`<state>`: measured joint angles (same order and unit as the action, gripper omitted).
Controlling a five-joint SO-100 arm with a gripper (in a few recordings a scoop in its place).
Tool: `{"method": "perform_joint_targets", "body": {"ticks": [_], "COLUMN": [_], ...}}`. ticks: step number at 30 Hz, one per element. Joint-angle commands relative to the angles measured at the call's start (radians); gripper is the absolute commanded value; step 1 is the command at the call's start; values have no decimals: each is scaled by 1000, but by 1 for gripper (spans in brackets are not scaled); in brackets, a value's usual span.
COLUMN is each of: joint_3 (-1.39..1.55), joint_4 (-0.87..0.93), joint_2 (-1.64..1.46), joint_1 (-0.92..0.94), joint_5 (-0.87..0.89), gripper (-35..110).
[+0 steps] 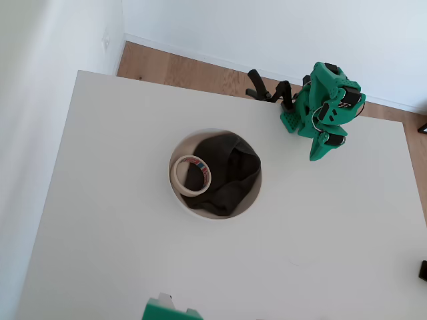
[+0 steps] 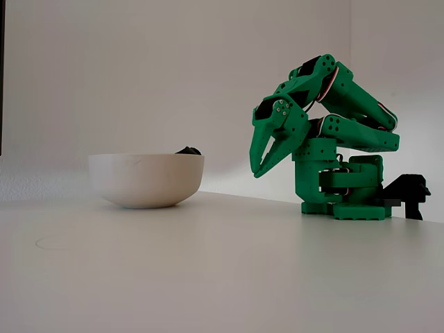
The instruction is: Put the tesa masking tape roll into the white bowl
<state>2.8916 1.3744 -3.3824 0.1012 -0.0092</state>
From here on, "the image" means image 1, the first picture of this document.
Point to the beige masking tape roll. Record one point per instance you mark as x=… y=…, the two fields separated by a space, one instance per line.
x=181 y=190

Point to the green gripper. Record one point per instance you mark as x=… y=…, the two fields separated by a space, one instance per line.
x=321 y=148

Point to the white wall socket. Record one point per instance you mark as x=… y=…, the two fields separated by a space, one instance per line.
x=105 y=40

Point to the green printed camera mount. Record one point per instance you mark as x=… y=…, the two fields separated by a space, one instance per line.
x=163 y=310

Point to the black table clamp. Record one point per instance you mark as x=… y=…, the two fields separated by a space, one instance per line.
x=258 y=85

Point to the small black box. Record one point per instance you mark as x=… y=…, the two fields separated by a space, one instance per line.
x=423 y=270

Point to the black cloth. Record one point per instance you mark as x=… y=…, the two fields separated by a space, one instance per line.
x=233 y=180

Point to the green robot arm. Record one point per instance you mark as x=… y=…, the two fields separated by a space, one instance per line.
x=320 y=100

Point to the white round bowl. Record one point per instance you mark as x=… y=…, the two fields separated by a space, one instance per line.
x=177 y=153

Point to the black frame corner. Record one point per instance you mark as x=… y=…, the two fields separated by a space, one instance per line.
x=423 y=129

